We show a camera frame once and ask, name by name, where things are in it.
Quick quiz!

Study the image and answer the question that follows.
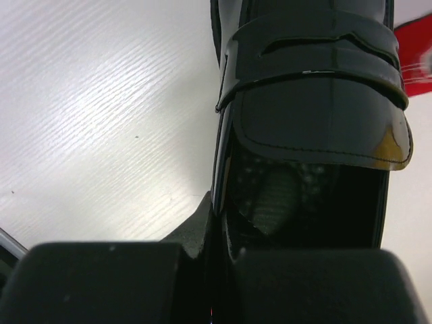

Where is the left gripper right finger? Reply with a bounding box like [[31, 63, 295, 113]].
[[222, 215, 429, 324]]

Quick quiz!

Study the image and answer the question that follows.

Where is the black patent loafer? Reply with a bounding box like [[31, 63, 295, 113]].
[[210, 1, 413, 255]]

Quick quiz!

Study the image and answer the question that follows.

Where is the red canvas sneaker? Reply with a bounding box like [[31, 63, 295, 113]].
[[394, 12, 431, 97]]

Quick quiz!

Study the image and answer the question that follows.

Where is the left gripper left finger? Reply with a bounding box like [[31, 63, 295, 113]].
[[1, 194, 211, 323]]

